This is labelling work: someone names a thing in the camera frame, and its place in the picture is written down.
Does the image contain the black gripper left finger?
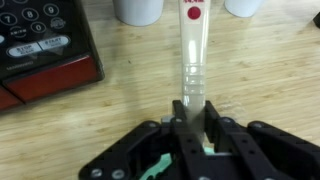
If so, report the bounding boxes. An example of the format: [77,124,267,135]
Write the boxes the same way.
[78,99,216,180]

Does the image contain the red and black microwave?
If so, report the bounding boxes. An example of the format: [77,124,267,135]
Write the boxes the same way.
[0,0,106,113]

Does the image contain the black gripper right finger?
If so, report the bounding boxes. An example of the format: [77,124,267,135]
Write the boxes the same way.
[203,99,320,180]

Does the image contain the light-green bowl with handles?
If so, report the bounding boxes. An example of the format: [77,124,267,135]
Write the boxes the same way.
[138,145,234,180]

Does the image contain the wooden spoon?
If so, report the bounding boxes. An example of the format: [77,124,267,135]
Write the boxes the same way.
[178,0,211,148]

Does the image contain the small green plant white pot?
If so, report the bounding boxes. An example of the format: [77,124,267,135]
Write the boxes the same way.
[112,0,165,27]

